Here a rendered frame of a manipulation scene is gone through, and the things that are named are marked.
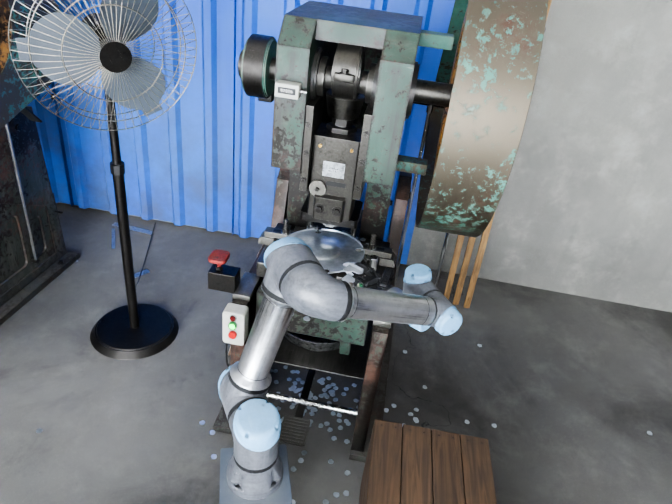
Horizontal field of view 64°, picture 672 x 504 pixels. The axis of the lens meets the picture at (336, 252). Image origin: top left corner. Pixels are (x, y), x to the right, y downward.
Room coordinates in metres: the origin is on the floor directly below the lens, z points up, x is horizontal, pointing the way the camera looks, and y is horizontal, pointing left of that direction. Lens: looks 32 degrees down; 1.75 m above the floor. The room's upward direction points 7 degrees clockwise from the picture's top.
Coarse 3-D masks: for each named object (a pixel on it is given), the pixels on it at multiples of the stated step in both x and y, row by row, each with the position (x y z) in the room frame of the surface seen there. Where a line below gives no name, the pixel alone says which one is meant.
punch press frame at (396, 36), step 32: (288, 32) 1.62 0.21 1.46; (320, 32) 1.65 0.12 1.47; (352, 32) 1.64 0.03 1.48; (384, 32) 1.63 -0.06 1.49; (416, 32) 1.64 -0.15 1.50; (288, 64) 1.59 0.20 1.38; (384, 64) 1.56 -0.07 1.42; (416, 64) 1.66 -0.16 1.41; (384, 96) 1.56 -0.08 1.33; (288, 128) 1.58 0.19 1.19; (384, 128) 1.56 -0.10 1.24; (288, 160) 1.58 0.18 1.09; (384, 160) 1.56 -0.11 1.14; (288, 192) 1.89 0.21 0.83; (384, 192) 1.85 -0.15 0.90; (288, 224) 1.89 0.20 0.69; (320, 224) 2.01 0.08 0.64; (384, 224) 1.85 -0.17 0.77; (320, 320) 1.46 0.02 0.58; (352, 320) 1.45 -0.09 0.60
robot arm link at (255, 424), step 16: (256, 400) 0.97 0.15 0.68; (240, 416) 0.92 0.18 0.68; (256, 416) 0.93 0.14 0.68; (272, 416) 0.93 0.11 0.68; (240, 432) 0.88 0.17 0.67; (256, 432) 0.88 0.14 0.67; (272, 432) 0.89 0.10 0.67; (240, 448) 0.88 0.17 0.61; (256, 448) 0.87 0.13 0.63; (272, 448) 0.89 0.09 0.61; (240, 464) 0.87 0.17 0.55; (256, 464) 0.87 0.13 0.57
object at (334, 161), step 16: (320, 128) 1.69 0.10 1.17; (336, 128) 1.66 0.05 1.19; (352, 128) 1.68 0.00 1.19; (320, 144) 1.61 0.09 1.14; (336, 144) 1.62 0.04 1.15; (352, 144) 1.61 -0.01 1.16; (320, 160) 1.62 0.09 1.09; (336, 160) 1.62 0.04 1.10; (352, 160) 1.61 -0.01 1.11; (320, 176) 1.62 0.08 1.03; (336, 176) 1.61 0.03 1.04; (352, 176) 1.61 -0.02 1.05; (320, 192) 1.61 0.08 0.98; (336, 192) 1.61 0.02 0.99; (352, 192) 1.61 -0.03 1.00; (320, 208) 1.58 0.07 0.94; (336, 208) 1.58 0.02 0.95; (352, 208) 1.64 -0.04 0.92
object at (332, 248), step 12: (312, 228) 1.71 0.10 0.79; (324, 228) 1.72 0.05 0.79; (312, 240) 1.63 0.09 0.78; (324, 240) 1.63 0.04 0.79; (336, 240) 1.65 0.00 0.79; (348, 240) 1.66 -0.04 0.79; (324, 252) 1.55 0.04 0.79; (336, 252) 1.56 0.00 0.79; (348, 252) 1.58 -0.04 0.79; (360, 252) 1.58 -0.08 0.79; (324, 264) 1.49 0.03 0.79; (336, 264) 1.49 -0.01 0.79
